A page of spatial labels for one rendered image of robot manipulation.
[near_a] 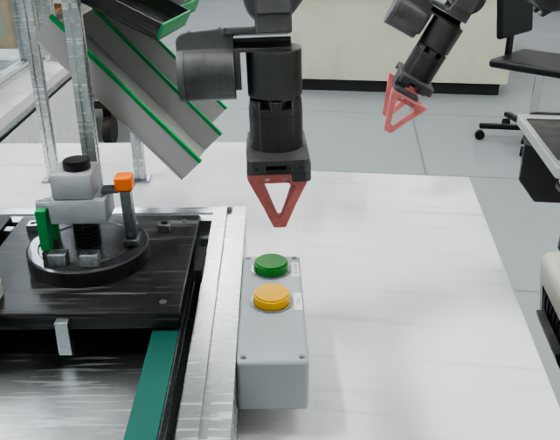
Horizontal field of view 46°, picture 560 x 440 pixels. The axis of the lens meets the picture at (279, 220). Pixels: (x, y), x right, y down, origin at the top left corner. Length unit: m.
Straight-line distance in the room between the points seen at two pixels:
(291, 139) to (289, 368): 0.23
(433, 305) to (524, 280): 1.90
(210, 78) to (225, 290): 0.24
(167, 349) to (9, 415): 0.16
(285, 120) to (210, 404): 0.29
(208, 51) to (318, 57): 4.71
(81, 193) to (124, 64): 0.38
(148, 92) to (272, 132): 0.43
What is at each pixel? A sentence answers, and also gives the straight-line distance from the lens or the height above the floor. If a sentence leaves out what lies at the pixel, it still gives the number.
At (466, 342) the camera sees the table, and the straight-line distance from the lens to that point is 0.87.
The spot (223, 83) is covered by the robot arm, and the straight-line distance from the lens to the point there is 0.67.
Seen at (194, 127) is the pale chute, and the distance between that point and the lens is 1.08.
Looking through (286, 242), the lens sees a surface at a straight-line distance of 1.06.
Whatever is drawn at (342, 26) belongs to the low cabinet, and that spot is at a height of 0.51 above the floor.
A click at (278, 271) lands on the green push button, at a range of 0.76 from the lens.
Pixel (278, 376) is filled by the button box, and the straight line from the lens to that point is 0.65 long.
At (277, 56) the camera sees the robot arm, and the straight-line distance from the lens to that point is 0.67.
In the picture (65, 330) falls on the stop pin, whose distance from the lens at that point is 0.72.
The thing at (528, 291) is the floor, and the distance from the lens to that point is 2.75.
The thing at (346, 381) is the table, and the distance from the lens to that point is 0.78.
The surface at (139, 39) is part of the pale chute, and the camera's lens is 1.23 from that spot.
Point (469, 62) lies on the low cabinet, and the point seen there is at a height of 0.26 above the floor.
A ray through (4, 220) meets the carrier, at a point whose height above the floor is 0.97.
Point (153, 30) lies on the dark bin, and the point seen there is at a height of 1.20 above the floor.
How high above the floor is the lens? 1.35
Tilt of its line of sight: 25 degrees down
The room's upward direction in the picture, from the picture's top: straight up
